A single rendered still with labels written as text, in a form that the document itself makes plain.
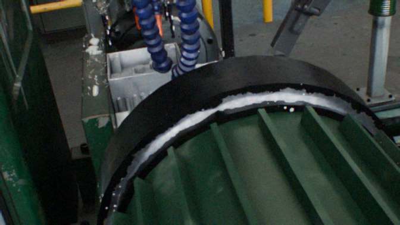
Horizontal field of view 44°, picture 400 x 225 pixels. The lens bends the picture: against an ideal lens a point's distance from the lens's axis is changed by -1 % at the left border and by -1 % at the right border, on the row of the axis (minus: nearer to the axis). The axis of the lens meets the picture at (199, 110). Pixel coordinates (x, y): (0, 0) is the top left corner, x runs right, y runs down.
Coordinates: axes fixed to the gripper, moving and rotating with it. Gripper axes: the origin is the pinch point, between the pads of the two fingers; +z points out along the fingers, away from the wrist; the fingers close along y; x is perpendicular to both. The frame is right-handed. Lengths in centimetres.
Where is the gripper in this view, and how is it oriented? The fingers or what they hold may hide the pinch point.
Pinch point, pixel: (290, 30)
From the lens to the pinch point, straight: 78.7
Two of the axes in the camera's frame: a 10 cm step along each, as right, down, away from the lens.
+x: 8.9, 2.7, 3.6
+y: 1.9, 5.0, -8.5
